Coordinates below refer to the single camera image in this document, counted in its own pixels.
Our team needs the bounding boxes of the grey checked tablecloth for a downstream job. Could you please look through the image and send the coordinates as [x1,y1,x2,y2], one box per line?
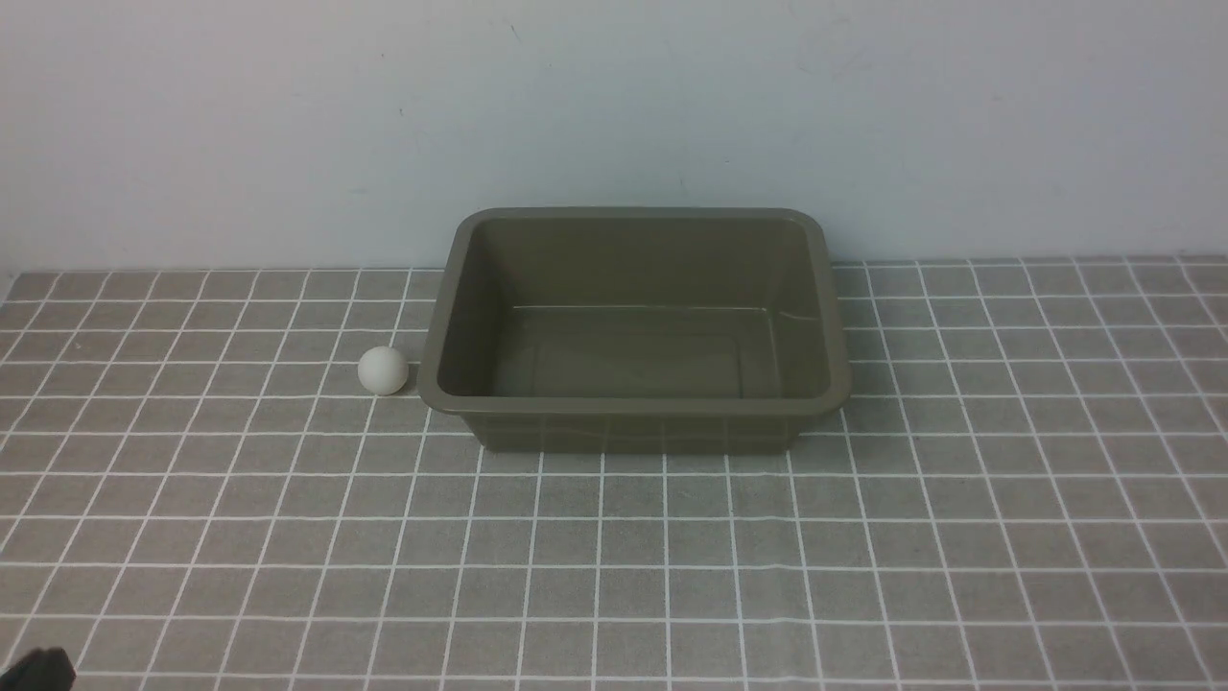
[1,257,1227,690]

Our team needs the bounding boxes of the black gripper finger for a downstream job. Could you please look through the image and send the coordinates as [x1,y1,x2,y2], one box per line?
[1,648,79,691]

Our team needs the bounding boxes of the white table-tennis ball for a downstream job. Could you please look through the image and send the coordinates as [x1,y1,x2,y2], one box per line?
[356,345,411,396]

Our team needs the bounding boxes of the olive green plastic bin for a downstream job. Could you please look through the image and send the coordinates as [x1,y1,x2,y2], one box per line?
[416,206,853,455]

